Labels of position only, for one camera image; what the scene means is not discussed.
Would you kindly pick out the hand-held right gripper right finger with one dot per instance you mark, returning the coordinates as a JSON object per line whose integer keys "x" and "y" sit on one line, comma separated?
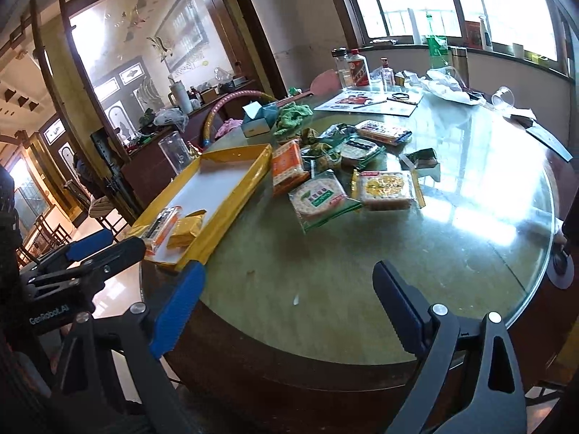
{"x": 402, "y": 312}

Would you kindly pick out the tipped clear glass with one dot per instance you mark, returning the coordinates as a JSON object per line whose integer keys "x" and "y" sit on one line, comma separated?
{"x": 503, "y": 96}

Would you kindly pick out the white plastic bag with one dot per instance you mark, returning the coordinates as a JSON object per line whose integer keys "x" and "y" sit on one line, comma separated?
{"x": 445, "y": 83}

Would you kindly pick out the pink cloth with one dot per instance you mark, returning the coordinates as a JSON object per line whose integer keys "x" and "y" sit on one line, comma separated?
{"x": 228, "y": 127}

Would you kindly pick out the orange cracker packet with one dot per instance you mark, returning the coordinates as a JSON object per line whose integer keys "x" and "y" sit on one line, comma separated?
{"x": 289, "y": 167}

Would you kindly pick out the steel thermos cup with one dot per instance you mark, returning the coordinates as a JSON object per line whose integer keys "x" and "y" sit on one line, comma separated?
{"x": 459, "y": 65}

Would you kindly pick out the green landscape snack packet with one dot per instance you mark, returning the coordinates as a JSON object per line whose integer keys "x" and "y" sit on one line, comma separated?
{"x": 418, "y": 160}
{"x": 332, "y": 133}

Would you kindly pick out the round cracker packet green label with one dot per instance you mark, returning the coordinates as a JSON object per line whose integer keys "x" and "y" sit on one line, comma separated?
{"x": 321, "y": 199}

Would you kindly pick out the white liquor bottle red label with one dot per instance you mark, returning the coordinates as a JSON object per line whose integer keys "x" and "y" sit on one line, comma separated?
{"x": 358, "y": 70}

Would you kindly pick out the glass jar black lid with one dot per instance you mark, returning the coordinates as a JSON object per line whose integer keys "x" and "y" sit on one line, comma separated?
{"x": 341, "y": 68}

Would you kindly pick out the orange white snack packet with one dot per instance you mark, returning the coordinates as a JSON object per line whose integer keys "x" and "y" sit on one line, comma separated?
{"x": 160, "y": 228}

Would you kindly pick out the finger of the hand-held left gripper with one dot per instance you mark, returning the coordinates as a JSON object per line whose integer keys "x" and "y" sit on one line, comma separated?
{"x": 120, "y": 253}
{"x": 90, "y": 243}

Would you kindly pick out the white bottle on windowsill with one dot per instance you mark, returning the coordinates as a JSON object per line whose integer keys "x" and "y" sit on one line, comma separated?
{"x": 485, "y": 34}

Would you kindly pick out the wooden chair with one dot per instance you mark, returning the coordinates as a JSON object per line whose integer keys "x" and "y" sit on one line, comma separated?
{"x": 104, "y": 208}

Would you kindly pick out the gold brown wrapped snack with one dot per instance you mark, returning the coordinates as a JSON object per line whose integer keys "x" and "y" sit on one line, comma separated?
{"x": 310, "y": 136}

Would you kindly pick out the long orange snack bar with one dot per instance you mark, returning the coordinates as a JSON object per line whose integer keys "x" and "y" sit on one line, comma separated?
{"x": 384, "y": 132}

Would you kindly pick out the teal tissue box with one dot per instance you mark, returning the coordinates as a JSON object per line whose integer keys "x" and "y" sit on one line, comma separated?
{"x": 258, "y": 120}

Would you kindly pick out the dark booklet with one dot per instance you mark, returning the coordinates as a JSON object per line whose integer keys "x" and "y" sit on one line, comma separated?
{"x": 547, "y": 138}

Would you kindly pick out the printed paper sheet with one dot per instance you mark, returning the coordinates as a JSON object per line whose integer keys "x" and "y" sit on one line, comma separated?
{"x": 362, "y": 101}

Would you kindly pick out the black pen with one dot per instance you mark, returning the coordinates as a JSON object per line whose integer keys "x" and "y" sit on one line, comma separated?
{"x": 368, "y": 104}

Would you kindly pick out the wooden sideboard cabinet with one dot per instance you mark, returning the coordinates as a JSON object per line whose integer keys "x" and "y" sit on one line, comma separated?
{"x": 147, "y": 167}

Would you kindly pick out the green plastic bottle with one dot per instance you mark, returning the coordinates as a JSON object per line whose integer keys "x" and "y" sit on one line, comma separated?
{"x": 436, "y": 47}

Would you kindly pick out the pink hand fan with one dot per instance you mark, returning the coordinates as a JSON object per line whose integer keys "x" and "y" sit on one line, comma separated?
{"x": 325, "y": 81}

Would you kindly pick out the yellow snack packet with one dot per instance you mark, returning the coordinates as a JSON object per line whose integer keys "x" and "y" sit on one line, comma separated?
{"x": 185, "y": 230}

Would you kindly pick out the green cloth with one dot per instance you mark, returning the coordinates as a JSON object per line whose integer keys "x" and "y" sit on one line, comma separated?
{"x": 291, "y": 117}

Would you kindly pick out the large cracker packet green trim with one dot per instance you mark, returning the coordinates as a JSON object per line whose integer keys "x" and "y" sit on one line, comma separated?
{"x": 359, "y": 150}

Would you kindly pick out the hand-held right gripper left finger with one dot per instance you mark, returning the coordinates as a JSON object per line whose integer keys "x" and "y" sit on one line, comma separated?
{"x": 176, "y": 307}

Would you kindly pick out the white thermos jug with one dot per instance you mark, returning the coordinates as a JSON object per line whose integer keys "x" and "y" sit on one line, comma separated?
{"x": 181, "y": 97}

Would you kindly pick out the yellow cardboard tray box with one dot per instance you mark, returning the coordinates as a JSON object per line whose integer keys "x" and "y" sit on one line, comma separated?
{"x": 212, "y": 190}

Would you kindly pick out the square yellow cracker packet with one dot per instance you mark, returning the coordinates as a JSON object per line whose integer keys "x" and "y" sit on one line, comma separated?
{"x": 384, "y": 188}

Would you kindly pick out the small glass bottle red cap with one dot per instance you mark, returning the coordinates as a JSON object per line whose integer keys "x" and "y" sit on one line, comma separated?
{"x": 386, "y": 74}

